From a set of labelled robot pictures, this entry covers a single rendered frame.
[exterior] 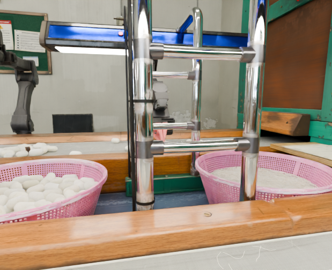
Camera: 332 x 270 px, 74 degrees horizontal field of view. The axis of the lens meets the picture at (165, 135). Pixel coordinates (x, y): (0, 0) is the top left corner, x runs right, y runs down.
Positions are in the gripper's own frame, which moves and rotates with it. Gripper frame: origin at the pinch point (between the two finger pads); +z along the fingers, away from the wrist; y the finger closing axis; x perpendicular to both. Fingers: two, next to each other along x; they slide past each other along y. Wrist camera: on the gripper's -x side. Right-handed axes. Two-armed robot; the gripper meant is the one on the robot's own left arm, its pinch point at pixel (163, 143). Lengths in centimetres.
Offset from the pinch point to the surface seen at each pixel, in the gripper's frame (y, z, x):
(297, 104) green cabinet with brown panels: 45.9, -4.0, -13.4
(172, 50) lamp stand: -7.4, 20.7, -43.9
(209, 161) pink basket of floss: 7.4, 16.8, -13.3
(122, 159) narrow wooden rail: -13.6, 13.5, -11.5
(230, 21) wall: 118, -212, 39
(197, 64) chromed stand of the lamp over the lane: 4.1, 1.1, -30.6
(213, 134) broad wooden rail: 26.0, -13.7, 12.5
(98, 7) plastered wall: -34, -236, 44
